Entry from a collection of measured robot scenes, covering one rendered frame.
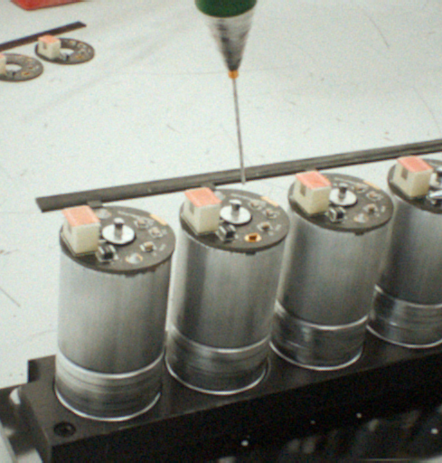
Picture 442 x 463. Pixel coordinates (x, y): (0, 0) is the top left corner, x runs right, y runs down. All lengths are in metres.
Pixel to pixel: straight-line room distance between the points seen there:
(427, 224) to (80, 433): 0.09
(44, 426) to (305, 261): 0.07
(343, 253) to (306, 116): 0.19
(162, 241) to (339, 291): 0.05
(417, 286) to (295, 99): 0.19
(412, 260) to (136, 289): 0.08
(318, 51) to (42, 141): 0.15
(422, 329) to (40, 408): 0.10
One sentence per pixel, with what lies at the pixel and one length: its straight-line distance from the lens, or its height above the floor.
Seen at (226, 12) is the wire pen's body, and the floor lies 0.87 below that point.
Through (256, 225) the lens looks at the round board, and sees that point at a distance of 0.25.
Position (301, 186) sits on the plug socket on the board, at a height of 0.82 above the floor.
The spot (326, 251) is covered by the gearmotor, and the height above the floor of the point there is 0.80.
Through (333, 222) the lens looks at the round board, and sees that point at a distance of 0.25.
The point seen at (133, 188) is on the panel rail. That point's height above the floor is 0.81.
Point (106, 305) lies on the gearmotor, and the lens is 0.24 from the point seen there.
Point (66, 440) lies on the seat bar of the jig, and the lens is 0.25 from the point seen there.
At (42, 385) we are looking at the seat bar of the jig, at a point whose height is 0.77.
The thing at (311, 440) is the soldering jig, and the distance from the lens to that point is 0.27.
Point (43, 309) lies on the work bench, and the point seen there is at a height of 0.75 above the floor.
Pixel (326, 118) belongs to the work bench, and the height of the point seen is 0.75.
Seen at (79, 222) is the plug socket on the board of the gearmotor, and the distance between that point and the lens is 0.23.
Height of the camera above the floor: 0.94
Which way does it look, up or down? 32 degrees down
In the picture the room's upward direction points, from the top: 7 degrees clockwise
